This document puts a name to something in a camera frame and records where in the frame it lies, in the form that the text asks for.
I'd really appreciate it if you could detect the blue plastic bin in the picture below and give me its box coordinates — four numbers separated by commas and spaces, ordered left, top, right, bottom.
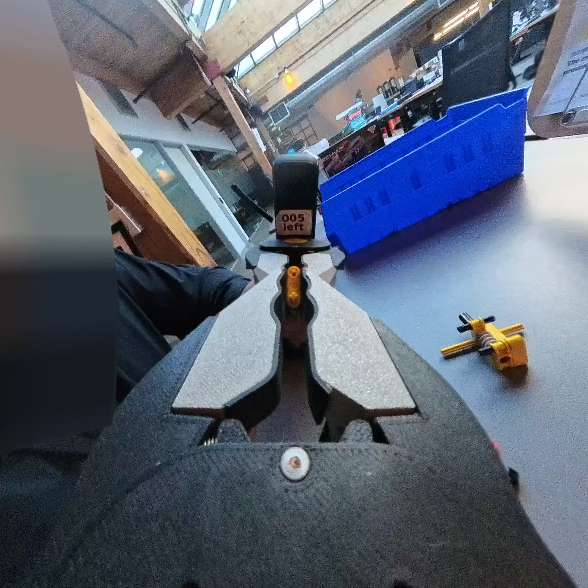
318, 86, 530, 256

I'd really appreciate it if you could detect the printed instruction sheet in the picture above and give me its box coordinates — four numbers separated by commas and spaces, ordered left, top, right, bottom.
537, 28, 588, 118

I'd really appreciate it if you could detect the black office chair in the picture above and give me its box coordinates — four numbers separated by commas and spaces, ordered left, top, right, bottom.
440, 0, 516, 113

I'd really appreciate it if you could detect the black lego box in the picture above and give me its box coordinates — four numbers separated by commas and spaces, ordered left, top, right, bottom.
317, 123, 386, 179

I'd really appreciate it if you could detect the person's dark clothed torso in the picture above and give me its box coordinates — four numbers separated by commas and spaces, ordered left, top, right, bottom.
0, 312, 177, 588

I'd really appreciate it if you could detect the person's left forearm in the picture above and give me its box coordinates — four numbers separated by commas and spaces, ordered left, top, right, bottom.
115, 249, 252, 341

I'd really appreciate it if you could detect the yellow lego axle assembly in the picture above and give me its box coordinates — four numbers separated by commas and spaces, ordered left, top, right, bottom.
440, 312, 530, 373

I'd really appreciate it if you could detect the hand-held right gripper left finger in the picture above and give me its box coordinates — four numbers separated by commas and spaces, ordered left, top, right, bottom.
171, 268, 288, 432

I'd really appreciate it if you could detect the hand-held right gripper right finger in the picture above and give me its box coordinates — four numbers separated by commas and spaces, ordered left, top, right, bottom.
296, 268, 418, 425

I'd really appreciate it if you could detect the wooden clipboard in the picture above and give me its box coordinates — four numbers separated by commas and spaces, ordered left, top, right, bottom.
526, 0, 588, 139

